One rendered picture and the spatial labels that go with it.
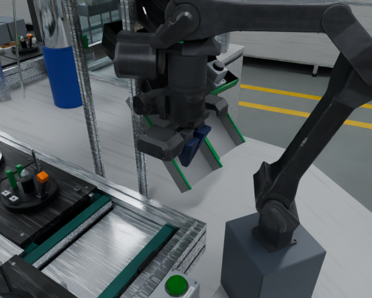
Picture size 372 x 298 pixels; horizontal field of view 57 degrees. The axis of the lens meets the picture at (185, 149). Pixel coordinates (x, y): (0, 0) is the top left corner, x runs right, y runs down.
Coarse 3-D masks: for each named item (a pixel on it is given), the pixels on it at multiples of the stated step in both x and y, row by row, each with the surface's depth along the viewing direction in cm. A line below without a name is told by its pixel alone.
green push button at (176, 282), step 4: (172, 276) 69; (176, 276) 69; (180, 276) 69; (168, 280) 68; (172, 280) 68; (176, 280) 68; (180, 280) 68; (184, 280) 68; (168, 284) 68; (172, 284) 68; (176, 284) 68; (180, 284) 68; (184, 284) 68; (168, 288) 67; (172, 288) 67; (176, 288) 67; (180, 288) 67; (184, 288) 67; (172, 292) 66; (176, 292) 66; (180, 292) 67
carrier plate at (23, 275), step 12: (12, 264) 72; (24, 264) 72; (0, 276) 69; (12, 276) 69; (24, 276) 69; (36, 276) 69; (0, 288) 67; (24, 288) 67; (36, 288) 67; (48, 288) 67; (60, 288) 67
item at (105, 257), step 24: (96, 216) 89; (120, 216) 91; (48, 240) 80; (72, 240) 84; (96, 240) 84; (120, 240) 84; (144, 240) 84; (168, 240) 82; (48, 264) 78; (72, 264) 78; (96, 264) 78; (120, 264) 78; (72, 288) 73; (96, 288) 73; (120, 288) 70
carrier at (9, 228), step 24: (48, 168) 100; (0, 192) 91; (24, 192) 88; (48, 192) 88; (72, 192) 91; (96, 192) 94; (0, 216) 84; (24, 216) 83; (48, 216) 83; (24, 240) 77
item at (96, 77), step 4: (92, 76) 186; (96, 76) 183; (100, 76) 182; (104, 76) 182; (100, 80) 183; (104, 80) 182; (108, 80) 180; (112, 80) 178; (116, 80) 177; (120, 80) 178; (112, 84) 179; (116, 84) 178; (120, 84) 177; (124, 84) 175; (128, 88) 174
